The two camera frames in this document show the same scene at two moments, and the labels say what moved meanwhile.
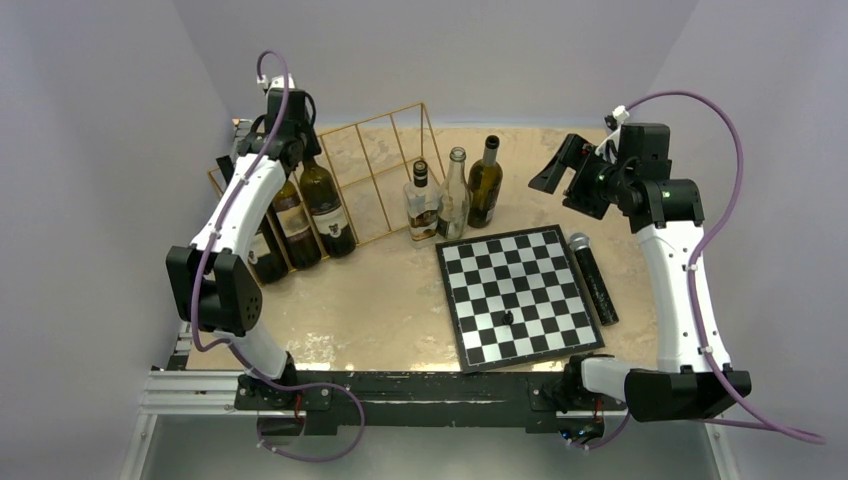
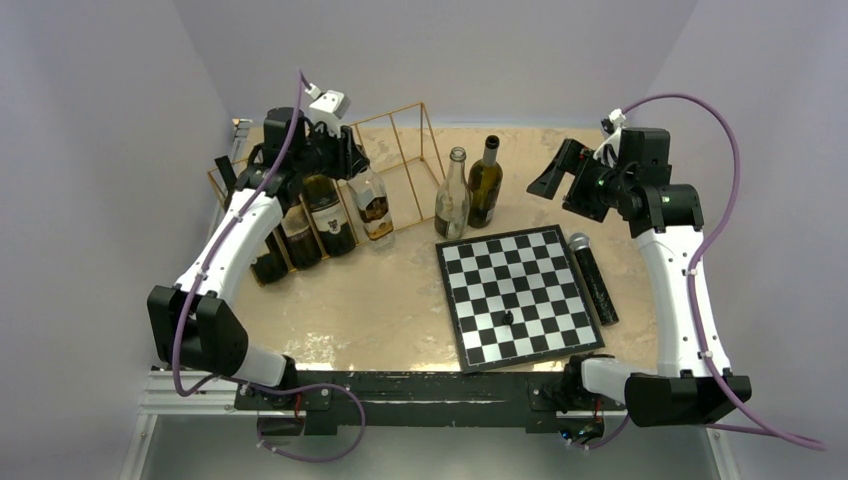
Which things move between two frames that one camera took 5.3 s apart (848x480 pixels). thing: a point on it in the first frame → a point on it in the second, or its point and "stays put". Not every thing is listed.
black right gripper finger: x=570 y=155 stays put
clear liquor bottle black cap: x=422 y=207 → x=373 y=204
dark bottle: x=327 y=210 stays put
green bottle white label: x=269 y=261 stays put
